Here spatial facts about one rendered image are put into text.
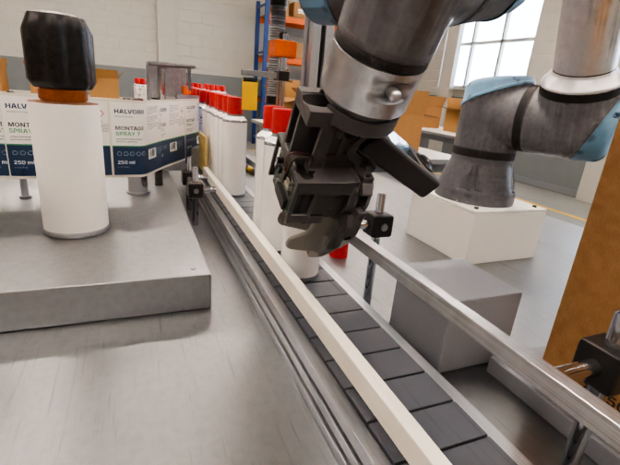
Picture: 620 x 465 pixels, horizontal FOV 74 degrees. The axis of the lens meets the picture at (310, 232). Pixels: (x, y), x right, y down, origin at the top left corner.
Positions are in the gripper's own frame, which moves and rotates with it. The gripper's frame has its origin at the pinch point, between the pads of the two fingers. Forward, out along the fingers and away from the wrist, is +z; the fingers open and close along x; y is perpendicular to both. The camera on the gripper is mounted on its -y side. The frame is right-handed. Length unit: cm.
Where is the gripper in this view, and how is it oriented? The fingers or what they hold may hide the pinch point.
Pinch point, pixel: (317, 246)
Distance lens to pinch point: 49.7
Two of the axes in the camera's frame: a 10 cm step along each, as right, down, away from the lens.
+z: -2.6, 6.5, 7.1
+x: 2.8, 7.6, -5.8
